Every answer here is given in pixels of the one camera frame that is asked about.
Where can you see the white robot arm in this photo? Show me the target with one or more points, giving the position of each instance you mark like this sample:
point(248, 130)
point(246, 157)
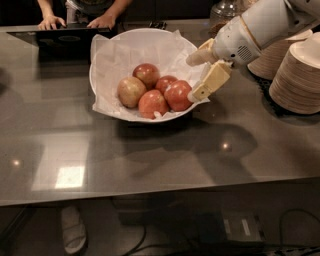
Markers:
point(272, 20)

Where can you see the person's right hand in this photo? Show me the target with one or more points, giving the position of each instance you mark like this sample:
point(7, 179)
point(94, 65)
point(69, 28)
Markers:
point(51, 22)

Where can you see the paper plate stack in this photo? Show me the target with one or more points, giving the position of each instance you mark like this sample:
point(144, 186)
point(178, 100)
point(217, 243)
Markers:
point(296, 85)
point(267, 64)

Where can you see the yellowish apple left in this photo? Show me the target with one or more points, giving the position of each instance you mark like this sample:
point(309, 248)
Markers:
point(130, 90)

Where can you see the black tray mat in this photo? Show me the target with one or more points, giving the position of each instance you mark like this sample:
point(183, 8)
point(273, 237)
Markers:
point(264, 86)

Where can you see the person's left forearm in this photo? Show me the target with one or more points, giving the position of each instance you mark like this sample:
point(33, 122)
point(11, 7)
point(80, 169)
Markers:
point(117, 8)

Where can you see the person's right forearm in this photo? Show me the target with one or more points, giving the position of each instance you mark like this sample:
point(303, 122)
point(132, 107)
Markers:
point(46, 7)

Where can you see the black laptop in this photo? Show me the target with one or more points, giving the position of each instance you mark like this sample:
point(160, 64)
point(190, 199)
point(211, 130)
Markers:
point(65, 43)

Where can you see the back paper plate stack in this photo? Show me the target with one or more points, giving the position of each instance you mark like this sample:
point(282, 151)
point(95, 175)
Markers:
point(267, 64)

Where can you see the white slipper under table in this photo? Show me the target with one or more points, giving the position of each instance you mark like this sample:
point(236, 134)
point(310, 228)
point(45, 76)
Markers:
point(73, 230)

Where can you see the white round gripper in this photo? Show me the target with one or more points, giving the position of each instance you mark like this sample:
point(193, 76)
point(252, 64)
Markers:
point(234, 42)

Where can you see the front paper plate stack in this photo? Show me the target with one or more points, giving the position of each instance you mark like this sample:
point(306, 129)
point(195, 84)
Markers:
point(296, 85)

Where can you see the red apple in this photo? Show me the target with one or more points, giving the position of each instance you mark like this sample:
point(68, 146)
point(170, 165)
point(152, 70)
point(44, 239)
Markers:
point(152, 104)
point(176, 95)
point(148, 74)

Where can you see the dark box under table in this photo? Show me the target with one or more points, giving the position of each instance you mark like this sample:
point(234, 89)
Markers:
point(230, 228)

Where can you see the red apple back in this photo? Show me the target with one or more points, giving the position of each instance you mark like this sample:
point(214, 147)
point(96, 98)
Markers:
point(148, 74)

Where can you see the red apple middle hidden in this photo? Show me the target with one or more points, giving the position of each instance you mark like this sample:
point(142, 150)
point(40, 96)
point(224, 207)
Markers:
point(163, 82)

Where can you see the person's left hand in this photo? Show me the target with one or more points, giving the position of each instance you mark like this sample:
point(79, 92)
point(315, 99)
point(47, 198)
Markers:
point(103, 21)

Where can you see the white bowl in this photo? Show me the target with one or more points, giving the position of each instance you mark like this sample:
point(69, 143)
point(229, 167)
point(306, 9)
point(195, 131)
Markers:
point(100, 90)

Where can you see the white paper liner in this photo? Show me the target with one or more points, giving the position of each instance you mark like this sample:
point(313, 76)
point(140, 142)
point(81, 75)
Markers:
point(113, 63)

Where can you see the glass jar with grains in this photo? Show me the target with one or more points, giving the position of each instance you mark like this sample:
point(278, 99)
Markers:
point(224, 11)

